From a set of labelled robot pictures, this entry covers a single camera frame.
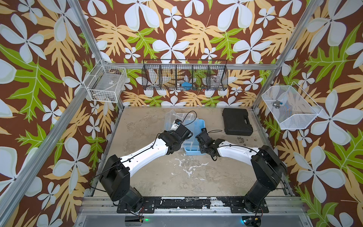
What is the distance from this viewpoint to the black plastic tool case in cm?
101

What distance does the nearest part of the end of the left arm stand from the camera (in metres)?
0.58

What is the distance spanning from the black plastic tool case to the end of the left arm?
1.56ft
